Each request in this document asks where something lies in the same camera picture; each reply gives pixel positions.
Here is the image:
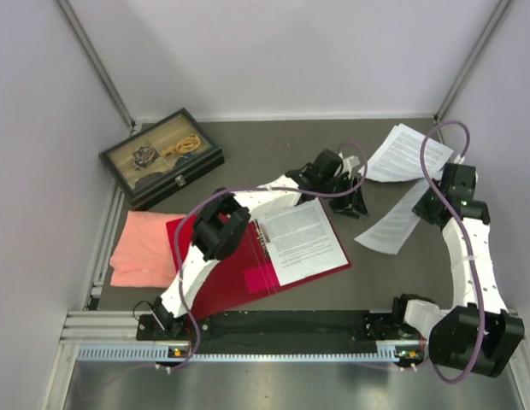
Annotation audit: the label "black glass-lid display box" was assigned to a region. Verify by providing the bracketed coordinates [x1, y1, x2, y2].
[99, 108, 225, 210]

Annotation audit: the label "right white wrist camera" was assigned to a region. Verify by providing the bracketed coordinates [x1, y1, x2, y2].
[451, 155, 465, 165]

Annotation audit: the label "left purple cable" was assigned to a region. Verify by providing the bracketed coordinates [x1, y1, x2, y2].
[153, 143, 368, 372]

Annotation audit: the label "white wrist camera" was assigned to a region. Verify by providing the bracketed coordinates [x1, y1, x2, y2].
[451, 155, 465, 165]
[338, 152, 362, 173]

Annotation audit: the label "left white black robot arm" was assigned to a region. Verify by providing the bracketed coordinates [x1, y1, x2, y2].
[150, 149, 368, 339]

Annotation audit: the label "grey slotted cable duct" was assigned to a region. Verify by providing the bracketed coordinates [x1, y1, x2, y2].
[77, 344, 400, 363]

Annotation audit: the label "aluminium frame rail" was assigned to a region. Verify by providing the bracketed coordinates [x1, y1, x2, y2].
[59, 307, 527, 364]

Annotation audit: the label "red plastic folder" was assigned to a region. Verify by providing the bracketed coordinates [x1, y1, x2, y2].
[185, 221, 351, 319]

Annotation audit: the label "single printed paper sheet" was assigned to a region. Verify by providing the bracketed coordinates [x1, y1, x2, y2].
[355, 179, 429, 255]

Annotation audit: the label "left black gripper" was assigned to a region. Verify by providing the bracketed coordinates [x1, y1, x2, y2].
[317, 173, 368, 218]

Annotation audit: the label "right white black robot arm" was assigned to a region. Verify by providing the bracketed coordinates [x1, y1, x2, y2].
[390, 163, 525, 378]

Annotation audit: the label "pink folded cloth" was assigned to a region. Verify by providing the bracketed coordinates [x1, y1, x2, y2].
[109, 211, 183, 289]

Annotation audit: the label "metal folder clip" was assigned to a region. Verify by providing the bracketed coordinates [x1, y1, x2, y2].
[253, 220, 269, 257]

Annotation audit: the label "dark patterned fabric item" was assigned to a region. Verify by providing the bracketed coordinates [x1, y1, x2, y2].
[132, 146, 159, 170]

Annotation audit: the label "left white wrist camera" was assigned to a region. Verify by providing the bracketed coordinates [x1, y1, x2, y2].
[338, 152, 362, 173]

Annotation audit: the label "stack of printed papers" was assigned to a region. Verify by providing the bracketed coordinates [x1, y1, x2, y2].
[366, 124, 453, 183]

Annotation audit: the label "yellow rubber bands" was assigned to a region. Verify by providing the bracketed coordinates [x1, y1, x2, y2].
[161, 134, 201, 157]

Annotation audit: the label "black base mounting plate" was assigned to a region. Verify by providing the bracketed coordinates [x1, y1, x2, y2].
[136, 310, 422, 354]

